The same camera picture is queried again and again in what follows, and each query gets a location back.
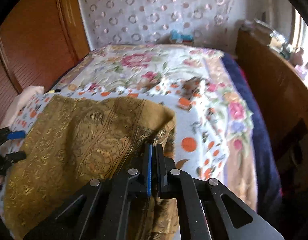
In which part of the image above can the pink figurine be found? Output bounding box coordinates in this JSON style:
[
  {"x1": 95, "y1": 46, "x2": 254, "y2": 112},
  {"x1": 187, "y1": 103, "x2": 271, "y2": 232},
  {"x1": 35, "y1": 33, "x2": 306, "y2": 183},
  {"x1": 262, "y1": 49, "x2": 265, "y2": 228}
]
[{"x1": 290, "y1": 48, "x2": 304, "y2": 66}]

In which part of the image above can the wooden wardrobe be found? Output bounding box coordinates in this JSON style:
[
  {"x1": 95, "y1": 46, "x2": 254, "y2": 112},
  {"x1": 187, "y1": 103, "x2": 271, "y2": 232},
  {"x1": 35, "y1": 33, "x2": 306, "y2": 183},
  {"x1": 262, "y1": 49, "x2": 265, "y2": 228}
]
[{"x1": 0, "y1": 0, "x2": 89, "y2": 124}]

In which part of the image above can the window with wooden frame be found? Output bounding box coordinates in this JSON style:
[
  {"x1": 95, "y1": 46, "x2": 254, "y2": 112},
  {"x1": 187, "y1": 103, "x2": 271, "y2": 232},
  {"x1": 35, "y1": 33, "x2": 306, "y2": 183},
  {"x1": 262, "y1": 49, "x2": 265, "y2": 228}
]
[{"x1": 291, "y1": 9, "x2": 308, "y2": 64}]

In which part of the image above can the navy blue blanket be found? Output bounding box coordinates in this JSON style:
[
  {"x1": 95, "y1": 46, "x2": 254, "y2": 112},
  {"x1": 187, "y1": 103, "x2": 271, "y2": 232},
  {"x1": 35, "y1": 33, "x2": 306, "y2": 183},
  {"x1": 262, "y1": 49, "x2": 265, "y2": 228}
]
[{"x1": 222, "y1": 53, "x2": 282, "y2": 211}]

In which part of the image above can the wooden low cabinet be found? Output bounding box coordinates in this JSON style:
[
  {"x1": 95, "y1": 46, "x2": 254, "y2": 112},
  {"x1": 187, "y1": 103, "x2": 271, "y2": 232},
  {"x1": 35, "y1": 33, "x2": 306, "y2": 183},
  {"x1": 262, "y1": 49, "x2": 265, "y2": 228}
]
[{"x1": 235, "y1": 30, "x2": 308, "y2": 184}]

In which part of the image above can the brown gold patterned garment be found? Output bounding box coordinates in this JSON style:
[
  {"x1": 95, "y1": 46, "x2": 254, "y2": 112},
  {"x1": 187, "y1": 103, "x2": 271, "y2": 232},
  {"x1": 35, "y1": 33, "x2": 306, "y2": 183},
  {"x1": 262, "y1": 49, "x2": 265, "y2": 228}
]
[{"x1": 3, "y1": 95, "x2": 176, "y2": 239}]

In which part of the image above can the circle patterned sheer curtain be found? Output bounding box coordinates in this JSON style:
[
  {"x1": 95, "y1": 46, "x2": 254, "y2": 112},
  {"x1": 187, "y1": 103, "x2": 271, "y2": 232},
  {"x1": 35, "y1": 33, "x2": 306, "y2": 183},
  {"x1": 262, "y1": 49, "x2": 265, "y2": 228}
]
[{"x1": 79, "y1": 0, "x2": 235, "y2": 51}]

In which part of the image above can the stack of papers and boxes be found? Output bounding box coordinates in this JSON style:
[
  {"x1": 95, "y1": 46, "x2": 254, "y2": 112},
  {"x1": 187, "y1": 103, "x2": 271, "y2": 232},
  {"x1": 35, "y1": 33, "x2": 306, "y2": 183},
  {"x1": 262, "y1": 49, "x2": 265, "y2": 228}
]
[{"x1": 241, "y1": 19, "x2": 287, "y2": 52}]

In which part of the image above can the floral bed blanket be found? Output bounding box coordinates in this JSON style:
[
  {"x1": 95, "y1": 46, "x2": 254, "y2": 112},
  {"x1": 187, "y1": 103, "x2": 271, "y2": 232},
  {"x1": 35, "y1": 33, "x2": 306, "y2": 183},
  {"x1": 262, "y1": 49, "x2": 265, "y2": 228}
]
[{"x1": 58, "y1": 44, "x2": 258, "y2": 209}]

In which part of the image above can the orange print white sheet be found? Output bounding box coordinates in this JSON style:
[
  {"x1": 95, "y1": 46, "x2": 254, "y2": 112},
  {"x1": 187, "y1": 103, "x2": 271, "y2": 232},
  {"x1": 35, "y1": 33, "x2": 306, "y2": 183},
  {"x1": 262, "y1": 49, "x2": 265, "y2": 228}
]
[{"x1": 0, "y1": 90, "x2": 229, "y2": 191}]

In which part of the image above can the blue bag on box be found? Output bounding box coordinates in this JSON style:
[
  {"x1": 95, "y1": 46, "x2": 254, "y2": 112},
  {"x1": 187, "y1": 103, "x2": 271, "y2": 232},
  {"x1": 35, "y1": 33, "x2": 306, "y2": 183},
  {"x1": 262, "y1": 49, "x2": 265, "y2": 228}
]
[{"x1": 169, "y1": 30, "x2": 194, "y2": 46}]

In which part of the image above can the beige pillow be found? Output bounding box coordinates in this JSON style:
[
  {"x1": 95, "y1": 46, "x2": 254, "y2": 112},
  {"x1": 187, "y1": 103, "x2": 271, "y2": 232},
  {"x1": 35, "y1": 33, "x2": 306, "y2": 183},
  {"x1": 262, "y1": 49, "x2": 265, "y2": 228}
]
[{"x1": 0, "y1": 86, "x2": 44, "y2": 128}]

